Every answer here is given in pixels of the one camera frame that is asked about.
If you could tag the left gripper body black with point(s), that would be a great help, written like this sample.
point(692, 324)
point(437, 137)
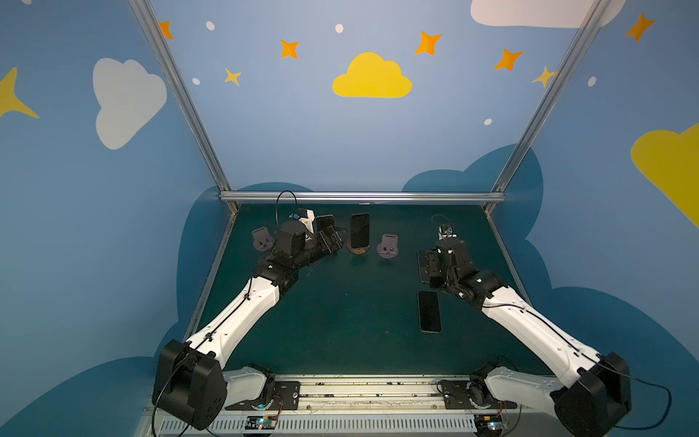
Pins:
point(330, 238)

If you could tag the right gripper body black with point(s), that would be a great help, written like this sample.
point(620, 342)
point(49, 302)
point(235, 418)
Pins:
point(429, 265)

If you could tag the light blue phone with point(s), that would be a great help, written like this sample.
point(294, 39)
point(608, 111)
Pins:
point(430, 318)

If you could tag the grey round stand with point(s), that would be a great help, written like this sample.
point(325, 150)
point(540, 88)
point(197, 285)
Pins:
point(388, 247)
point(262, 239)

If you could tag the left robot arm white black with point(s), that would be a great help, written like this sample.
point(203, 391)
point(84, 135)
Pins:
point(190, 382)

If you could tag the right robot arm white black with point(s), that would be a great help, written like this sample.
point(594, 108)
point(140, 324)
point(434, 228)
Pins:
point(588, 393)

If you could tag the pink-edged phone back left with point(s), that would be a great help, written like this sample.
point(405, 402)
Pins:
point(324, 222)

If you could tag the round wooden phone stand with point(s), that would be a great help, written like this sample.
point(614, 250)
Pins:
point(358, 251)

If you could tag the dark phone back middle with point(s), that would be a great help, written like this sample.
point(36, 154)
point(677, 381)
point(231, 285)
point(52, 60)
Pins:
point(360, 229)

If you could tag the right controller board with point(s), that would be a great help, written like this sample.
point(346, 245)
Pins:
point(488, 426)

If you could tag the controller board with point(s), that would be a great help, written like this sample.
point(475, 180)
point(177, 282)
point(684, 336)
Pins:
point(261, 423)
point(488, 426)

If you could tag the left controller board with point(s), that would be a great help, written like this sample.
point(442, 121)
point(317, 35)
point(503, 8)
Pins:
point(261, 423)

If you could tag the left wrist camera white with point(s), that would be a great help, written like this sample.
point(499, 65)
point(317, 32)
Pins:
point(306, 217)

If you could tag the horizontal aluminium frame bar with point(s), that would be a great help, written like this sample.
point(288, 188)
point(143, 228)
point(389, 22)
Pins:
point(362, 197)

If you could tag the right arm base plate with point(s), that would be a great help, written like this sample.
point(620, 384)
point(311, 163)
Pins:
point(464, 394)

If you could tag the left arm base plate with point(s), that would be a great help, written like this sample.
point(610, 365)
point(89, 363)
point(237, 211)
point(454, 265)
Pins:
point(285, 393)

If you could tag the aluminium mounting rail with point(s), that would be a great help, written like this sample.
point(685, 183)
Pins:
point(370, 405)

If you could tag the left aluminium frame post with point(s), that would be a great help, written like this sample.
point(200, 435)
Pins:
point(147, 20)

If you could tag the aluminium frame post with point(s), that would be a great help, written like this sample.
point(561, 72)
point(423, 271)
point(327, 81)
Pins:
point(147, 20)
point(573, 56)

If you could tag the right aluminium frame post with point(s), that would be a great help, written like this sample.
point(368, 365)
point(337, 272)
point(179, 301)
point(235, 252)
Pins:
point(573, 56)

